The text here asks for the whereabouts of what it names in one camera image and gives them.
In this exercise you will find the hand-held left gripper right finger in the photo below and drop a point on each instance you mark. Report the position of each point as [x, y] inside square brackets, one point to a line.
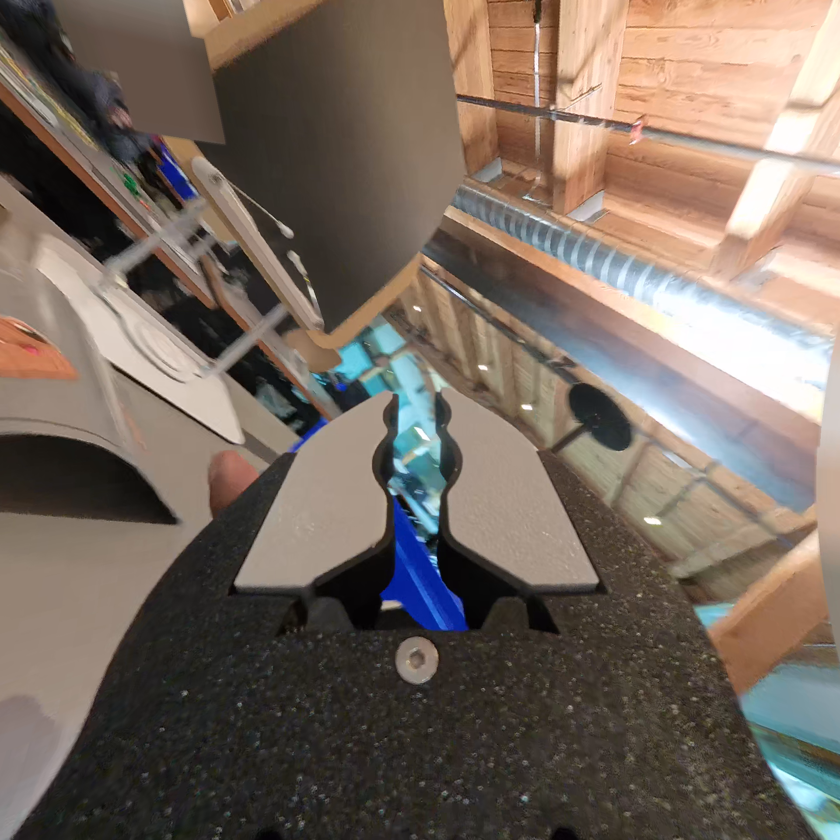
[519, 512]

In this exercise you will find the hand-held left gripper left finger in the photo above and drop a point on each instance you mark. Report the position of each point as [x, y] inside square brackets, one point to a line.
[315, 519]

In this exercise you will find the large blue plastic bin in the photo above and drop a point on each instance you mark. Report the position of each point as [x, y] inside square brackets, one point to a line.
[420, 578]

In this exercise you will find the lego instruction booklet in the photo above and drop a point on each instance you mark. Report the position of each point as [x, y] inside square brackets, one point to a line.
[66, 420]

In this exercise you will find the person's left hand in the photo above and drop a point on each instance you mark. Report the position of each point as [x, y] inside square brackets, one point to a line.
[230, 479]

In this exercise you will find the black board with wooden rim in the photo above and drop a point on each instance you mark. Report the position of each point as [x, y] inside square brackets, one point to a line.
[341, 158]

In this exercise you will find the metal ceiling pipe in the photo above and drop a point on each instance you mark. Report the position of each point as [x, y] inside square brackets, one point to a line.
[630, 125]

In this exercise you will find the long wooden desk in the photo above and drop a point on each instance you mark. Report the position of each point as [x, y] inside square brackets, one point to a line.
[79, 151]

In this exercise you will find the silver ventilation duct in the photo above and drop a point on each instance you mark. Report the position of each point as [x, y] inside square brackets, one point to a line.
[630, 276]

